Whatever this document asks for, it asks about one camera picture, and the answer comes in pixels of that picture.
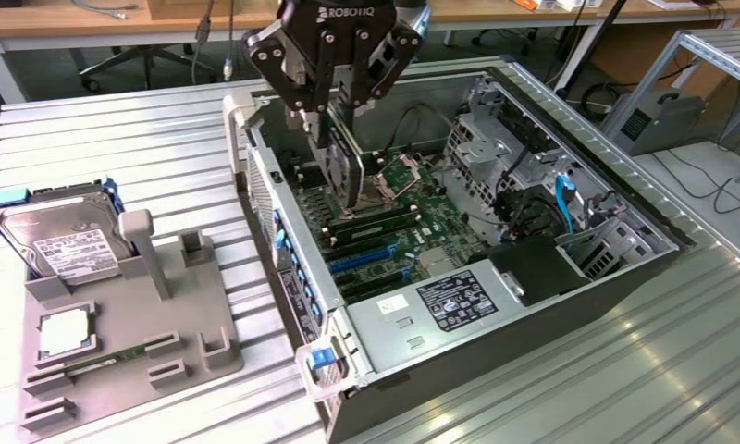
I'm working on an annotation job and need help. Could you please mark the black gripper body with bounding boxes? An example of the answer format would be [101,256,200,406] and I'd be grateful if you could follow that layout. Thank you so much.
[276,0,403,113]

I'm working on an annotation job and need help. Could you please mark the graphics card with metal bracket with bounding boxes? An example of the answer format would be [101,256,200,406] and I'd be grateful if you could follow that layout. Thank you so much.
[307,124,367,219]

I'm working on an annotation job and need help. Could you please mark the black chair base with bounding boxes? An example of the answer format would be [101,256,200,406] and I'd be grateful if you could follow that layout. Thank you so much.
[443,27,539,57]

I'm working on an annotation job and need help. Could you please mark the long wooden desk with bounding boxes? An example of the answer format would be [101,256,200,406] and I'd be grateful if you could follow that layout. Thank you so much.
[428,0,740,93]

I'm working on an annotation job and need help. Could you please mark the brown cardboard box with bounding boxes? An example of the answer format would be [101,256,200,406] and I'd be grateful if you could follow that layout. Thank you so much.
[147,0,242,22]

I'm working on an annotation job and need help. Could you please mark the black office chair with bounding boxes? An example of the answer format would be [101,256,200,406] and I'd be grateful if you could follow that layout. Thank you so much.
[76,43,222,92]

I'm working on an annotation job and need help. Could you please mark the metal drive cage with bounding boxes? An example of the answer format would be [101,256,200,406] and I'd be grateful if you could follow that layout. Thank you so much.
[443,76,594,241]

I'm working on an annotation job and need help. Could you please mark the open socket cover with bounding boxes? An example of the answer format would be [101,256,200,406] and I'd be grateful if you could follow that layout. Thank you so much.
[375,154,432,194]

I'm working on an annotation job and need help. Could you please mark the green motherboard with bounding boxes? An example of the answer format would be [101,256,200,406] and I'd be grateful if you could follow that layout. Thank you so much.
[292,147,495,306]

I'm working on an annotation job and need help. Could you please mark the installed black RAM stick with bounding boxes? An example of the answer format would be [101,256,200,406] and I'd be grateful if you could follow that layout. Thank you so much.
[330,220,396,242]

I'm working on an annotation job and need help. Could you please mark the silver chipset heatsink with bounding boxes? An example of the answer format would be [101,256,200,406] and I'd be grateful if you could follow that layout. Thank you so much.
[418,249,464,275]

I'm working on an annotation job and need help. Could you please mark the grey computer tower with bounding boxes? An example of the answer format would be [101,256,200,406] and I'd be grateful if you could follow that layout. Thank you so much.
[601,90,711,157]

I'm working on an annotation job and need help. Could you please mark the silver hard disk drive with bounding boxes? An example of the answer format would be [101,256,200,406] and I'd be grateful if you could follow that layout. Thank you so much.
[0,193,135,286]

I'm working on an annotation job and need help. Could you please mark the black fan shroud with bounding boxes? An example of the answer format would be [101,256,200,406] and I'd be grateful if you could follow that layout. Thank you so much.
[490,238,594,309]

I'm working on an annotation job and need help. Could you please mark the grey disk bay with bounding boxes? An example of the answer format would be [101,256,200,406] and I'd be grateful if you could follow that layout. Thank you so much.
[558,216,681,281]

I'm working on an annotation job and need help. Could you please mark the grey power supply unit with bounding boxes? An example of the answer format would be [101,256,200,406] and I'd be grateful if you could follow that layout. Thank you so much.
[344,258,526,376]

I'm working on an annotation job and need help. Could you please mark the grey parts rack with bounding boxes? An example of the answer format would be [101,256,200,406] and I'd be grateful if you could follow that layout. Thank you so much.
[15,210,247,441]

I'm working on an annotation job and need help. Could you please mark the open black PC case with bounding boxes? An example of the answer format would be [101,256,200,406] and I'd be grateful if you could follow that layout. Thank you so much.
[222,55,699,444]

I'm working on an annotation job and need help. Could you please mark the silver CPU chip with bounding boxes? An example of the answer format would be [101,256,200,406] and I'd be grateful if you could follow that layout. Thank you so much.
[40,314,93,358]

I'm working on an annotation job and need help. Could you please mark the green RAM stick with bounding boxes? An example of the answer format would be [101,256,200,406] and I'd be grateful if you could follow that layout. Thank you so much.
[64,346,150,378]

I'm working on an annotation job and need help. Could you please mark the grey hanging cable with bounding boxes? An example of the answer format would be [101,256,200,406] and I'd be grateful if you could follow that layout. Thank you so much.
[222,0,238,80]

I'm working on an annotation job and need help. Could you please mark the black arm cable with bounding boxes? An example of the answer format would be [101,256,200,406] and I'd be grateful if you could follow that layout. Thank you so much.
[191,0,218,83]

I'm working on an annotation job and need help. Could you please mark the grey coiled cable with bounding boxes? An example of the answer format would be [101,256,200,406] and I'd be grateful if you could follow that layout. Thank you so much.
[72,0,142,20]

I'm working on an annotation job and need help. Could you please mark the wooden desk with white frame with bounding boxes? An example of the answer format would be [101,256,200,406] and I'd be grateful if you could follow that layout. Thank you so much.
[0,0,284,103]

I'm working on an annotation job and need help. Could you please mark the black wire bundle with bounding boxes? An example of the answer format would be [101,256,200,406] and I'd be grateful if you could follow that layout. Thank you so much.
[496,189,561,241]

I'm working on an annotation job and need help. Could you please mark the blue wire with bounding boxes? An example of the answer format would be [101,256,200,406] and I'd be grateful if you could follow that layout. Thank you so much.
[553,174,579,237]

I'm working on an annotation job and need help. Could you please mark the aluminium frame rack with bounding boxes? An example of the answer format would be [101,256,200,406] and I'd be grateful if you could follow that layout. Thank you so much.
[601,27,740,154]

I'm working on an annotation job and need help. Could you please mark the black table cables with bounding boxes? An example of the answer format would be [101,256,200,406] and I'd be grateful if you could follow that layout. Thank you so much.
[647,147,740,215]

